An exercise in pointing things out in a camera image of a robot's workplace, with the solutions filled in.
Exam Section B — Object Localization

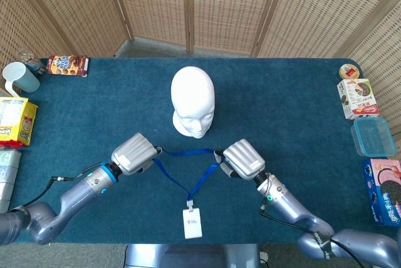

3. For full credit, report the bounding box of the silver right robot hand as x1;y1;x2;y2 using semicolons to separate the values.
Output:
214;138;266;182

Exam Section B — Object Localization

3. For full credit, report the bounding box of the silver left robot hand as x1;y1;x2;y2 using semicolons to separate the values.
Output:
111;132;164;177

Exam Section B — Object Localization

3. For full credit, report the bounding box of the blue lanyard with badge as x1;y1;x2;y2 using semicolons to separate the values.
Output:
153;147;225;240

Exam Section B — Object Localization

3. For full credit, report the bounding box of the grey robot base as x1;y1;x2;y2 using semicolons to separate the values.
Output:
125;243;261;268

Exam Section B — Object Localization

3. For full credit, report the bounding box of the white foam mannequin head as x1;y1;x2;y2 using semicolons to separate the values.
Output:
170;66;216;139

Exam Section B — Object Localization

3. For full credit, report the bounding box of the teal table cloth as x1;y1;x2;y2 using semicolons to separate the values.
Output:
0;57;401;244

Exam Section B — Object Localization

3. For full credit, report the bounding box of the brown cookie box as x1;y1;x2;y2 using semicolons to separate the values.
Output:
46;54;90;78

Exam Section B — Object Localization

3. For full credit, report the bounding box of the yellow food box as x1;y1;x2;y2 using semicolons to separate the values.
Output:
0;96;39;148

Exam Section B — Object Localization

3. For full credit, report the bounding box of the pale green tissue pack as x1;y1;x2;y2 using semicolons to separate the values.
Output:
0;148;22;214

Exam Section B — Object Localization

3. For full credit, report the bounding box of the white chocolate snack box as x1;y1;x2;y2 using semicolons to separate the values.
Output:
336;78;381;120

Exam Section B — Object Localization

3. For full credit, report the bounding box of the clear blue-rimmed plastic container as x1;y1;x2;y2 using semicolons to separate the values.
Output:
350;116;398;158

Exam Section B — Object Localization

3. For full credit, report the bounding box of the white and blue pitcher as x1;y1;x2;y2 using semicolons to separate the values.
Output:
2;61;41;98

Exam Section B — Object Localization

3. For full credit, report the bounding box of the small round orange tin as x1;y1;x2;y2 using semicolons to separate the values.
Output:
338;63;360;80

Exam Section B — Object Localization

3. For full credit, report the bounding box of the blue and pink cookie box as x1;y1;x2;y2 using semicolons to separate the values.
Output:
362;158;401;227

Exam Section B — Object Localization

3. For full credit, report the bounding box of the clear glass cup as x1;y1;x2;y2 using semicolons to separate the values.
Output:
17;48;46;75

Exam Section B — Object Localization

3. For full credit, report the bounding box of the rattan folding screen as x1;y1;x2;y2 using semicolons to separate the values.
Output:
0;0;401;156

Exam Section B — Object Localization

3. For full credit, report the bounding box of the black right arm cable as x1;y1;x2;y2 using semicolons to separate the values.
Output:
259;204;370;268

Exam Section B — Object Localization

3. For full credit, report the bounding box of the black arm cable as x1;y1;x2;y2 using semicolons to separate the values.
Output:
9;163;104;211
259;204;370;268

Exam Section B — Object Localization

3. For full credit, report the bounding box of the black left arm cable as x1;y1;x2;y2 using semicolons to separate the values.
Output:
9;163;104;211

